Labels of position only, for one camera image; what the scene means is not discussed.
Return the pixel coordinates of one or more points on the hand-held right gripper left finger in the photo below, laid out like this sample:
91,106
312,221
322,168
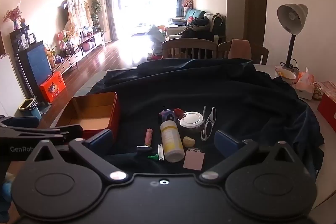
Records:
101,142

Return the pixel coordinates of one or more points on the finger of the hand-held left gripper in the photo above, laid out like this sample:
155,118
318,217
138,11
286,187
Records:
15,149
72,131

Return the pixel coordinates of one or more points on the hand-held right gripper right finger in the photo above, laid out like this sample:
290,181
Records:
225,141

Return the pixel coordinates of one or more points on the white glasses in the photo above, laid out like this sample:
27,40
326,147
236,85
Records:
208,125

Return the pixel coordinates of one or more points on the red tin box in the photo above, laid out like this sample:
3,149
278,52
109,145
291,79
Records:
92,111

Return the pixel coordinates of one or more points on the small white printed packet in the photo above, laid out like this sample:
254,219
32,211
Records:
193,150

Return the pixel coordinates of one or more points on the cream round object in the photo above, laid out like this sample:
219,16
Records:
189,141

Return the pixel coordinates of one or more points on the pink square box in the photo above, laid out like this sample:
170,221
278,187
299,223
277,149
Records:
193,161

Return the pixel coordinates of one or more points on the pink cylinder tube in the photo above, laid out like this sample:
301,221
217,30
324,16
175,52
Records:
149,137

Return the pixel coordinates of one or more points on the white bottle yellow label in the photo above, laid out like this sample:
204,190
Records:
172,142

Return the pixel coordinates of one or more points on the green toy piece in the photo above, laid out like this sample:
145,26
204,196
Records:
152,157

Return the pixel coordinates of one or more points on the red orange toy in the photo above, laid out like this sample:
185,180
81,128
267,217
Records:
179,112

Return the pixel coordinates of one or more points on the silver nail clipper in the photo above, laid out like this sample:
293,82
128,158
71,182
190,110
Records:
160,152

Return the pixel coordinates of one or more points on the purple toy figure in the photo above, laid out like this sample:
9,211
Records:
167,116

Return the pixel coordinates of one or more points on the person's left hand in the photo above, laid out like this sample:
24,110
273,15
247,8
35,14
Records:
6,191

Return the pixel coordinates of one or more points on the grey dustpan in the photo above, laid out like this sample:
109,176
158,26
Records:
45,107

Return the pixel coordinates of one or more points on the blue trash bin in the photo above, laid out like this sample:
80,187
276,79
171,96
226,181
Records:
30,109

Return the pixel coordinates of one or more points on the orange gift box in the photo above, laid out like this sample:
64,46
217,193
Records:
52,86

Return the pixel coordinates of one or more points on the dark blue cloth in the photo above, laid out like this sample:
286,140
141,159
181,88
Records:
236,92

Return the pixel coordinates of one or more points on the black cabinet blue front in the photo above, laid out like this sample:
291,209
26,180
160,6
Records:
35,64

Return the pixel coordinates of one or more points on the low white tv cabinet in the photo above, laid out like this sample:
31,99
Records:
78,52

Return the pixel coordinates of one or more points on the white bowl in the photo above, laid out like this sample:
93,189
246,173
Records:
285,75

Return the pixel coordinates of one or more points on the pink cloth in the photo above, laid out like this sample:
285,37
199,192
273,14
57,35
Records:
240,49

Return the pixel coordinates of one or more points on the wooden chair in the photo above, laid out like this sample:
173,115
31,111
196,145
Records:
260,53
189,47

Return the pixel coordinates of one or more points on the orange tissue pack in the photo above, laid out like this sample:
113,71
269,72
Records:
305,83

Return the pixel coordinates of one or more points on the patterned box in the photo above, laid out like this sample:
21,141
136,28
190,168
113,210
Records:
325,88

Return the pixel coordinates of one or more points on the dark clothes pile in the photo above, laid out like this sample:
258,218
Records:
197,29

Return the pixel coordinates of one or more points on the green potted plant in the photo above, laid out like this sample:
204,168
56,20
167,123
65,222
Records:
97,15

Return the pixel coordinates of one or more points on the white standing air conditioner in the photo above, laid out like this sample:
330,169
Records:
101,14

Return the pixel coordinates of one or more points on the pink flowers in vase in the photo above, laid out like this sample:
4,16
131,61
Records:
13,16

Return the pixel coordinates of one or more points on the teal sofa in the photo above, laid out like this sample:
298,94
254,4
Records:
194,14

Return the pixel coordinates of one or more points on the grey desk lamp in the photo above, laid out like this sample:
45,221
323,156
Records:
292,15

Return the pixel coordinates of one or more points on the pink plush toy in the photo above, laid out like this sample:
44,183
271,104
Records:
187,3

